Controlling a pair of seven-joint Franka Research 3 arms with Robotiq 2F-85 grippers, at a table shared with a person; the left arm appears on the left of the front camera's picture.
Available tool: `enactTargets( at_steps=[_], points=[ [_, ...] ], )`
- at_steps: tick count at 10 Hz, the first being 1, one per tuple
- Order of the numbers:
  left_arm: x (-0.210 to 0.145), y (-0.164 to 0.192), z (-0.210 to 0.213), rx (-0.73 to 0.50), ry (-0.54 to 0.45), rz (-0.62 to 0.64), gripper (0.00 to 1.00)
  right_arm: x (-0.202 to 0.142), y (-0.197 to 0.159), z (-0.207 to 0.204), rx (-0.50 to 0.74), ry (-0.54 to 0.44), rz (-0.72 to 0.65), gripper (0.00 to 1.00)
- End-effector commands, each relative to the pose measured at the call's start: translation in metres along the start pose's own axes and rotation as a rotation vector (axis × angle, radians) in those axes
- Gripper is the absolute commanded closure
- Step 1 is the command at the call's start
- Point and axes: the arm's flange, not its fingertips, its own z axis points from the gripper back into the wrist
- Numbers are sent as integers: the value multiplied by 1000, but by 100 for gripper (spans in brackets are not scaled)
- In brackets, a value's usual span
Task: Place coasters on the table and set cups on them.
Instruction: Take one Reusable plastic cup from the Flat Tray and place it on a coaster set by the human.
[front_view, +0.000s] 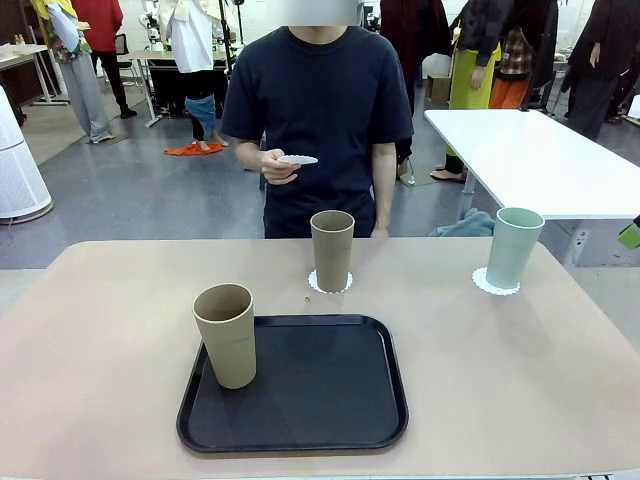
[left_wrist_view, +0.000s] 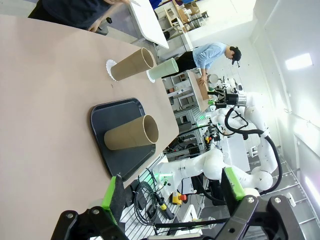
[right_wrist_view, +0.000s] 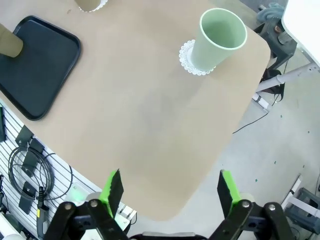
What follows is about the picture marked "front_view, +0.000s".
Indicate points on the tall light green cup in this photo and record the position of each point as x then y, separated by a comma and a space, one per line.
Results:
515, 250

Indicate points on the white scalloped paper coaster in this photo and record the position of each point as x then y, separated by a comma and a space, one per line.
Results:
482, 282
314, 285
300, 160

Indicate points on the tall brown cup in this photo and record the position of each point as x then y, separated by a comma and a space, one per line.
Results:
227, 340
332, 250

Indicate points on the person's left forearm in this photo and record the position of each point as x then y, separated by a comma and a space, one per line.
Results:
383, 185

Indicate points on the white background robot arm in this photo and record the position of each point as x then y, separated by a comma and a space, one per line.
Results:
152, 30

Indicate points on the person's right forearm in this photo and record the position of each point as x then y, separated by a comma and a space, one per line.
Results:
250, 155

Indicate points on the person's left hand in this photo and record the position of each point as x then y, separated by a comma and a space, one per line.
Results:
380, 233

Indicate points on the person's right hand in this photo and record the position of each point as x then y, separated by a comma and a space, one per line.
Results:
277, 172

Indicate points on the white rectangular table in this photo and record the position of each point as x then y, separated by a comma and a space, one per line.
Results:
525, 160

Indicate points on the teal crumpled cloth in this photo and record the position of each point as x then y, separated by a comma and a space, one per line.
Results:
465, 225

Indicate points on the mannequin in black robe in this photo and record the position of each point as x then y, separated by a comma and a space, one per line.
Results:
595, 60

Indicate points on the mannequin in orange skirt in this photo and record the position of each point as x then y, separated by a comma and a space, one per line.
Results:
510, 92

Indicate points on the mannequin in yellow-green skirt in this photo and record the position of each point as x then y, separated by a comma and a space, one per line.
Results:
470, 80

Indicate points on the brown cardboard box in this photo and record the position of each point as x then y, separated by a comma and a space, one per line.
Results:
439, 90

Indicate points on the mannequin in dark red garment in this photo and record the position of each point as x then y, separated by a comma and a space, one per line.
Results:
415, 30

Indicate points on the person in navy t-shirt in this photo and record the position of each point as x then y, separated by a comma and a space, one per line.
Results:
315, 100

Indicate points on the black plastic tray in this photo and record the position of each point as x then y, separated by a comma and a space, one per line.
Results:
310, 390

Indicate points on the orange cloth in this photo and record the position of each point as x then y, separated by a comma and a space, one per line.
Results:
197, 149

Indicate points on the black tripod stand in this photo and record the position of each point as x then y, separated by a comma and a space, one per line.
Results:
231, 40

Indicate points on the mannequin in white shirt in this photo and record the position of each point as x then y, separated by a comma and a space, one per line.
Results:
192, 40

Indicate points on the background desk with white legs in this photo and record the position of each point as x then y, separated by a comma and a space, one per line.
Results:
150, 90

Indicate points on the black mesh office chair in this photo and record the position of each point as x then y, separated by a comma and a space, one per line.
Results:
131, 55

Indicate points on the person in red top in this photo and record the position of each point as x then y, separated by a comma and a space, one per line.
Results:
102, 25

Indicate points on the white perforated air purifier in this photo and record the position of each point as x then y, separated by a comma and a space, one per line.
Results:
20, 170

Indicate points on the grey background desk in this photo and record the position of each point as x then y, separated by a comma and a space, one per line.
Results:
20, 52

